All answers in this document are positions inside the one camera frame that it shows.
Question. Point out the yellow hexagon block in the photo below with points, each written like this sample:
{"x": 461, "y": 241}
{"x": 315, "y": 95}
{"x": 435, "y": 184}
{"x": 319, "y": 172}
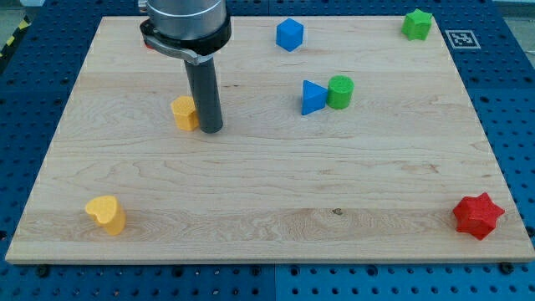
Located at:
{"x": 184, "y": 110}

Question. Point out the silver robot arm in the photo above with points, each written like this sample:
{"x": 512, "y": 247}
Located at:
{"x": 191, "y": 30}

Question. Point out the wooden board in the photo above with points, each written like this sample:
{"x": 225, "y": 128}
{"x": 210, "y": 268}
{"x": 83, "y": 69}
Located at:
{"x": 375, "y": 182}

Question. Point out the blue triangle block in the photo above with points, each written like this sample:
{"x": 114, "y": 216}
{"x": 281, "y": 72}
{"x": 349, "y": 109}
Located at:
{"x": 314, "y": 97}

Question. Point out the green cylinder block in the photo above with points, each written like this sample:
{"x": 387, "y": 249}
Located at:
{"x": 340, "y": 90}

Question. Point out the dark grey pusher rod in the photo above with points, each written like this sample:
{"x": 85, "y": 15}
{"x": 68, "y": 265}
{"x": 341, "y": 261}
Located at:
{"x": 203, "y": 84}

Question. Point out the blue cube block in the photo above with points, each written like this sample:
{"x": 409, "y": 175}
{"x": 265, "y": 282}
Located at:
{"x": 289, "y": 35}

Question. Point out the yellow heart block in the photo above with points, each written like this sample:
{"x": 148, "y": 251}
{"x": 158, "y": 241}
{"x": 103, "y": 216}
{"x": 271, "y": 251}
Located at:
{"x": 107, "y": 212}

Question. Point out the green star block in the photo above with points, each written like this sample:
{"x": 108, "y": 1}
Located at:
{"x": 417, "y": 25}

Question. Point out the red star block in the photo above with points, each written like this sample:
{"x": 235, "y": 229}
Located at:
{"x": 477, "y": 215}

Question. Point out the white fiducial marker tag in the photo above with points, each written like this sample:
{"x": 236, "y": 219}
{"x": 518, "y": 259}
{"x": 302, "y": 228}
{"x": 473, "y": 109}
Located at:
{"x": 462, "y": 39}

